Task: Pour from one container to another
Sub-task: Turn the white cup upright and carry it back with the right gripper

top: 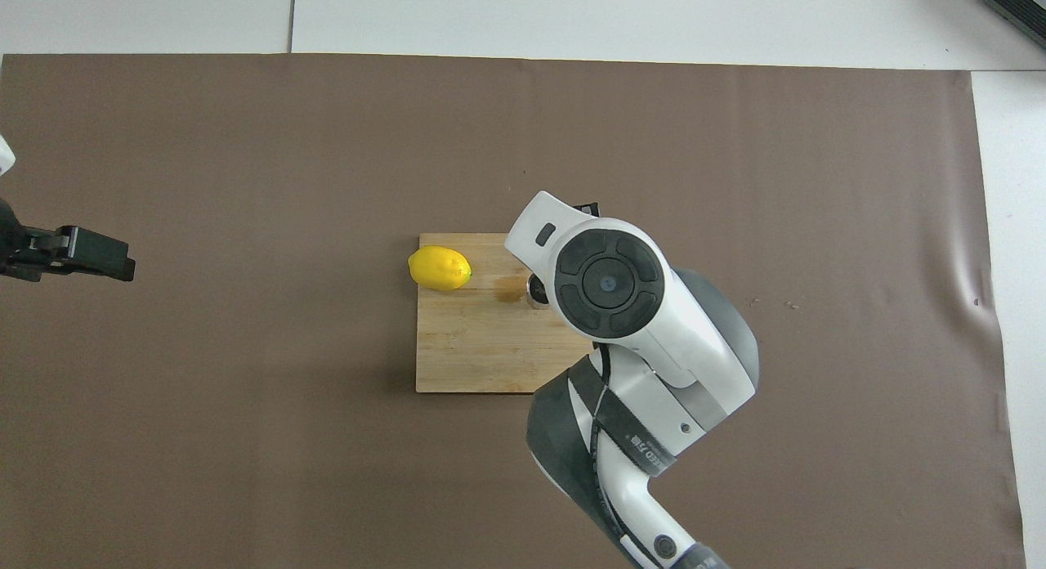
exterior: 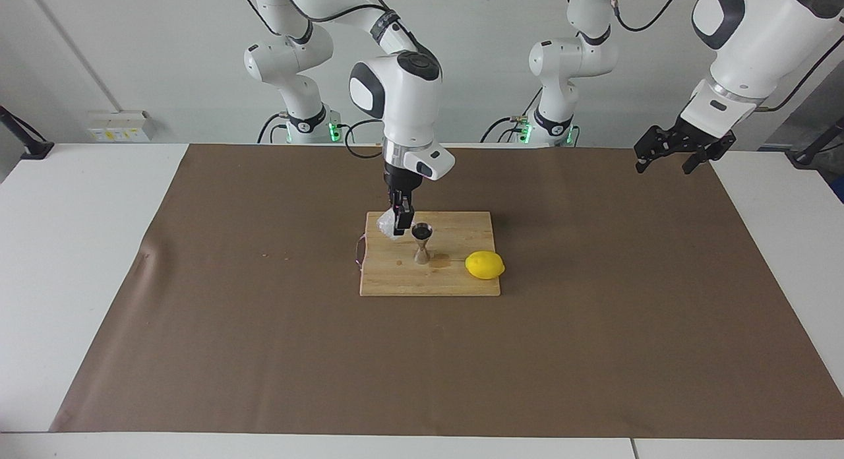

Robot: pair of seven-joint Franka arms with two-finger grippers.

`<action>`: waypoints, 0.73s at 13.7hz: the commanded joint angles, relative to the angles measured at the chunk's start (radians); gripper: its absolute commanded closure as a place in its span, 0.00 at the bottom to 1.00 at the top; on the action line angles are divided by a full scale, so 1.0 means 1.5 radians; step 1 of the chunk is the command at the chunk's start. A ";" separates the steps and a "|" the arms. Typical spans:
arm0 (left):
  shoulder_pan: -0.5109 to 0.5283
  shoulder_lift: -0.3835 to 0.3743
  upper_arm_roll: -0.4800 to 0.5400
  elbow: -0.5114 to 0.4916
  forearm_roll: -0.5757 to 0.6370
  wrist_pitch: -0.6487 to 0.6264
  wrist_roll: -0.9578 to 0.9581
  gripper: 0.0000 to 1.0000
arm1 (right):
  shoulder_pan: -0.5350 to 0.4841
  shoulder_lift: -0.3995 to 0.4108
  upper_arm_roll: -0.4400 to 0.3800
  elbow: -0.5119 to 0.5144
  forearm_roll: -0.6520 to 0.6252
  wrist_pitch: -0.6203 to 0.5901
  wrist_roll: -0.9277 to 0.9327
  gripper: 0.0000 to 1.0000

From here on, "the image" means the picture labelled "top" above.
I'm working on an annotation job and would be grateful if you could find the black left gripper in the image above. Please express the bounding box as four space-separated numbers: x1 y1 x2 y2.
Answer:
0 195 137 283

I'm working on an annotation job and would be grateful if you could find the yellow lemon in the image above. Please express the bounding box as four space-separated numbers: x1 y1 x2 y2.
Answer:
408 244 474 292

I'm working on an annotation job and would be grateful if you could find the brown paper table mat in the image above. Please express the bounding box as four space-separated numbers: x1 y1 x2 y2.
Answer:
0 52 1026 569

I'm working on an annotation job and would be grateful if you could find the wooden cutting board, metal handle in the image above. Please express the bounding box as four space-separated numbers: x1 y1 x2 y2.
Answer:
415 232 599 394

